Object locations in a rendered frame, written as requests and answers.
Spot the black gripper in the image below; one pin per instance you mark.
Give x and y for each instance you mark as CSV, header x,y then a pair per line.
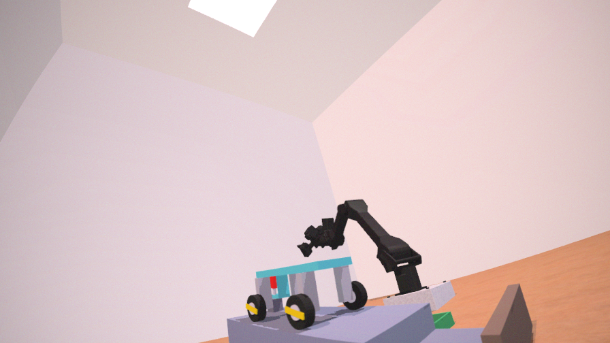
x,y
306,249

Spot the blue-topped wheeled trolley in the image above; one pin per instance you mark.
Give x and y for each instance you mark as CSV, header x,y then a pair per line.
x,y
304,300

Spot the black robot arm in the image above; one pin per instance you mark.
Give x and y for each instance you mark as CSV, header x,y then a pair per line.
x,y
391,250

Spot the grey sloped ramp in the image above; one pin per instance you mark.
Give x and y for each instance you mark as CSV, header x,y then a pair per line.
x,y
405,323

